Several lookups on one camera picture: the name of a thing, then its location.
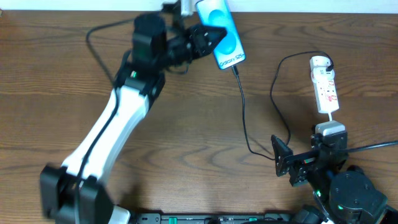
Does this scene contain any blue Galaxy smartphone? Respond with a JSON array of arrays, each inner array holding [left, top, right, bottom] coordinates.
[[195, 0, 246, 70]]

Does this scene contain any black USB charging cable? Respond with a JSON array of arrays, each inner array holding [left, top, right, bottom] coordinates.
[[231, 51, 335, 161]]

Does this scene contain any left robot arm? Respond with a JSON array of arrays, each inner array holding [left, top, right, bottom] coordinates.
[[39, 13, 227, 223]]

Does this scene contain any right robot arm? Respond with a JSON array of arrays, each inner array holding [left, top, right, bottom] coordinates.
[[271, 131, 397, 223]]

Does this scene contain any white USB charger adapter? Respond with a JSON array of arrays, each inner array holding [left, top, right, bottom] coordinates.
[[310, 55, 331, 70]]

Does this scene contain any white power strip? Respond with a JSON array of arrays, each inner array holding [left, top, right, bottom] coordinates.
[[311, 67, 339, 114]]

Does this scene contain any black left camera cable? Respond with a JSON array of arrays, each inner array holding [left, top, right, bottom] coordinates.
[[74, 17, 175, 224]]

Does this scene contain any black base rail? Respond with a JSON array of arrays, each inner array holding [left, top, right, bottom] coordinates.
[[129, 213, 293, 224]]

